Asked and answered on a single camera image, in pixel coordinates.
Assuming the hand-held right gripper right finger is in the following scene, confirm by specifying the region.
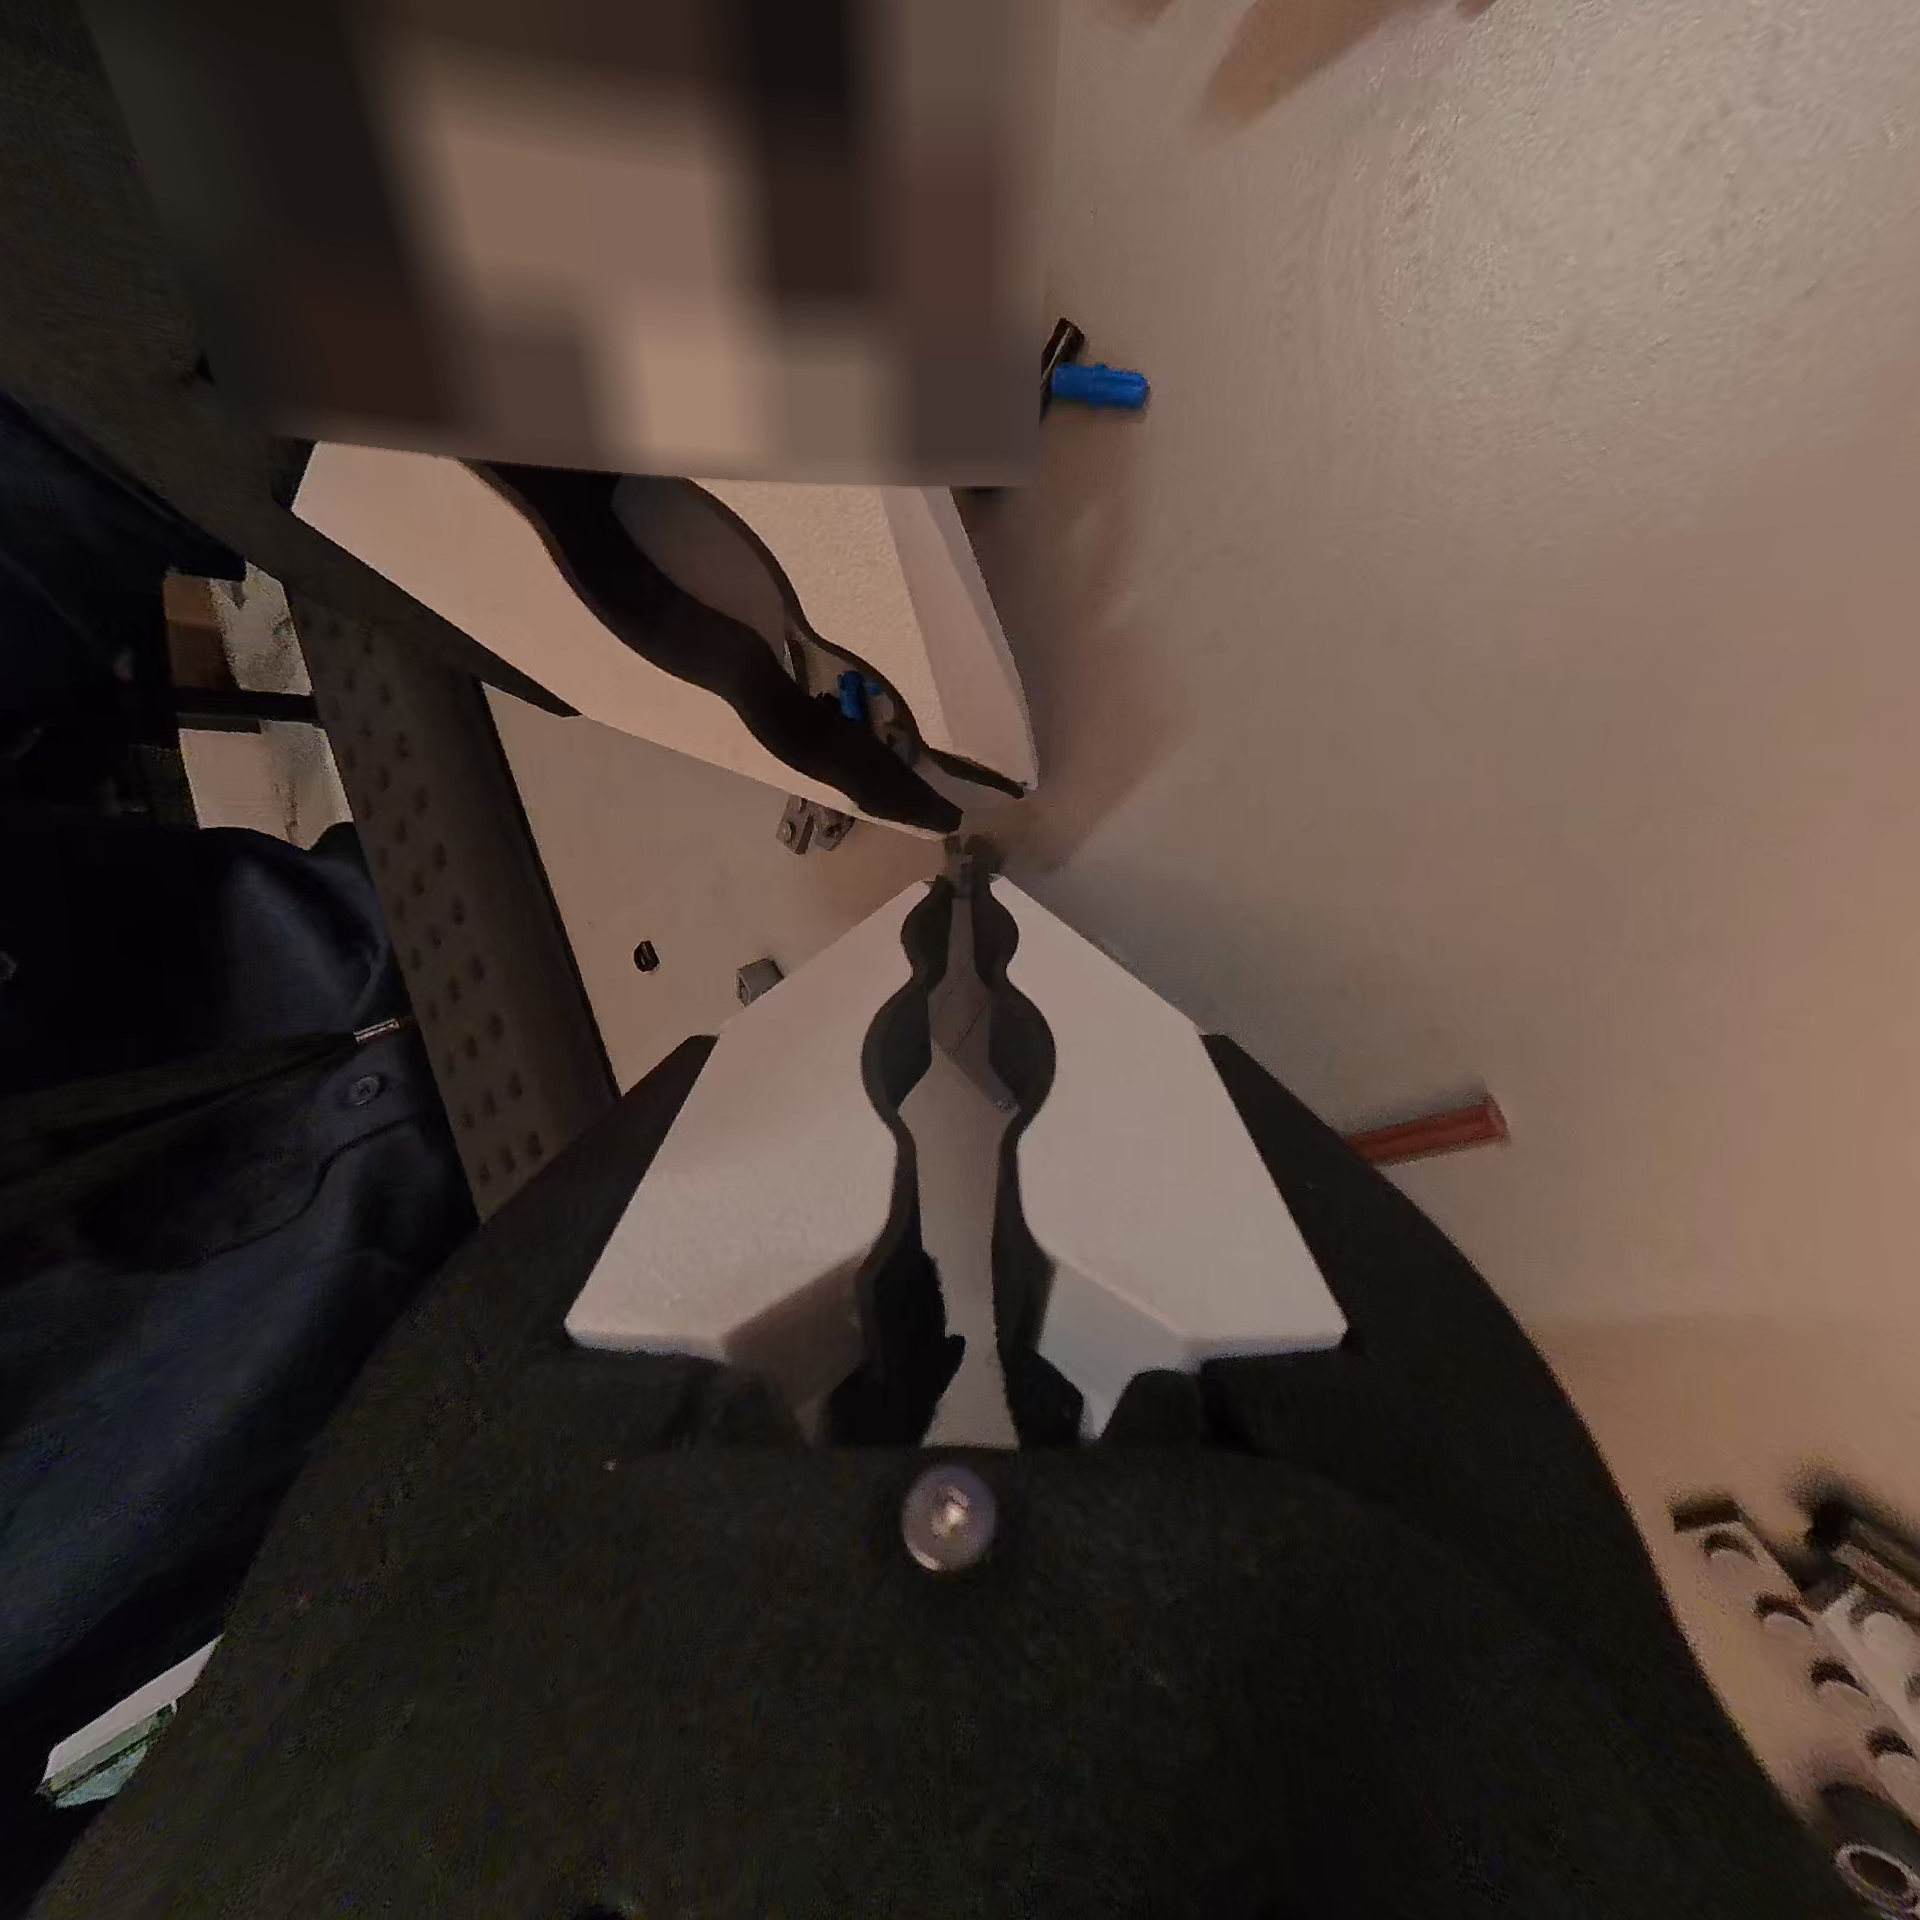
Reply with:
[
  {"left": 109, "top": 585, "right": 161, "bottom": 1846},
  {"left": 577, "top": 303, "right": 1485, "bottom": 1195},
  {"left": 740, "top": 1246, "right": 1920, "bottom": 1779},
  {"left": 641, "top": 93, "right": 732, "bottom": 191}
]
[{"left": 967, "top": 872, "right": 1346, "bottom": 1448}]

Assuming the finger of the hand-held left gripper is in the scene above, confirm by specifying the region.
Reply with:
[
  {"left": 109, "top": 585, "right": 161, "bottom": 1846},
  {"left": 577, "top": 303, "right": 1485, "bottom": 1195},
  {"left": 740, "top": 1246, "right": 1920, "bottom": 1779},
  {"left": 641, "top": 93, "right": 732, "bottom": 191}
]
[
  {"left": 622, "top": 479, "right": 1040, "bottom": 800},
  {"left": 288, "top": 440, "right": 964, "bottom": 837}
]

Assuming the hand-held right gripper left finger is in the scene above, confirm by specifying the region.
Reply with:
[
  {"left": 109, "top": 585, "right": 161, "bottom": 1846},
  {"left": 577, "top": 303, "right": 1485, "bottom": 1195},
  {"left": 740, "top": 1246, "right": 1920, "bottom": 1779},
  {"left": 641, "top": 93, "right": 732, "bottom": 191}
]
[{"left": 565, "top": 879, "right": 964, "bottom": 1448}]

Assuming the grey lego tile assembly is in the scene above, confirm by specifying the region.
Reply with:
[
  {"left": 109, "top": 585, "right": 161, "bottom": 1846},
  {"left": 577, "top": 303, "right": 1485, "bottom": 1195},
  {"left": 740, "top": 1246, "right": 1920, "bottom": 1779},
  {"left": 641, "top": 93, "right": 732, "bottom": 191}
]
[{"left": 921, "top": 832, "right": 1029, "bottom": 1116}]

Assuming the pile of small lego pieces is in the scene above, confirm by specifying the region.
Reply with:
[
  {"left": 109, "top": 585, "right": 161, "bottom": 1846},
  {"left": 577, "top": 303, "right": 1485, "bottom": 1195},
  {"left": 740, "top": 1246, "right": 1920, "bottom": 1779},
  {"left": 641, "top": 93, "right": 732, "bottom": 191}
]
[{"left": 773, "top": 668, "right": 893, "bottom": 860}]

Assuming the brown lego axle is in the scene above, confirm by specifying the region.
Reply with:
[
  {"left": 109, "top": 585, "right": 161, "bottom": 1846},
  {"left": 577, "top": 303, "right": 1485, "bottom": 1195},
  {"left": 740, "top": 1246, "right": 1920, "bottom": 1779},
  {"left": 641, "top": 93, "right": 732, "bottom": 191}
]
[{"left": 1342, "top": 1095, "right": 1506, "bottom": 1168}]

